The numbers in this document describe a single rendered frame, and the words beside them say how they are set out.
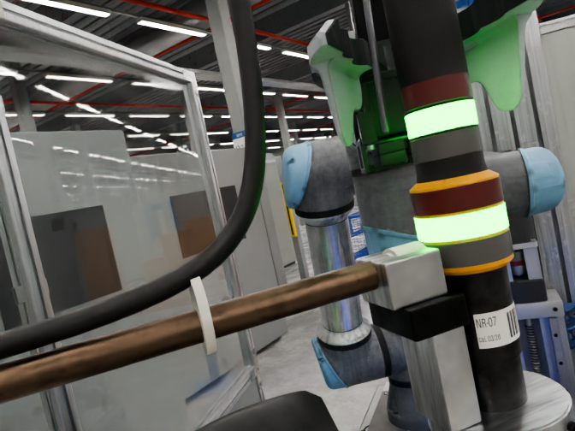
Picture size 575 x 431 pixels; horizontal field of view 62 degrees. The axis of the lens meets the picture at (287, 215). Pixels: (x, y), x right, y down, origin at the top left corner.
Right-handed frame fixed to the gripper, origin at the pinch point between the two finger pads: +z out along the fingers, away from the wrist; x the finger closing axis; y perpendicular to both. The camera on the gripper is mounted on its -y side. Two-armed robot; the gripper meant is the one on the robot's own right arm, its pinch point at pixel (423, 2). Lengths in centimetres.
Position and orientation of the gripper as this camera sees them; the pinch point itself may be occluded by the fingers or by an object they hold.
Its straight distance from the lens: 24.6
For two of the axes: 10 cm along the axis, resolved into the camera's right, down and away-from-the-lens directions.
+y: 2.1, 9.8, 0.6
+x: -9.7, 2.0, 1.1
